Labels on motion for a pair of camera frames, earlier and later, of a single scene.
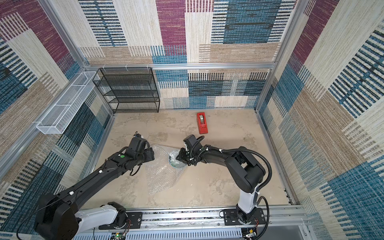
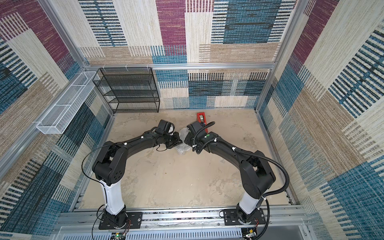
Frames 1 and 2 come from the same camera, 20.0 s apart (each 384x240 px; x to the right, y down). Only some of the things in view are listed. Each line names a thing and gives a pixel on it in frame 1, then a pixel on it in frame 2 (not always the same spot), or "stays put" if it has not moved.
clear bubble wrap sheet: [164, 171] to [183, 148]
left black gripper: [150, 153] to [178, 141]
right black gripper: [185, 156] to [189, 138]
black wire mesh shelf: [128, 89] stays put
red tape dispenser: [202, 122] stays put
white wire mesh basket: [54, 122] stays put
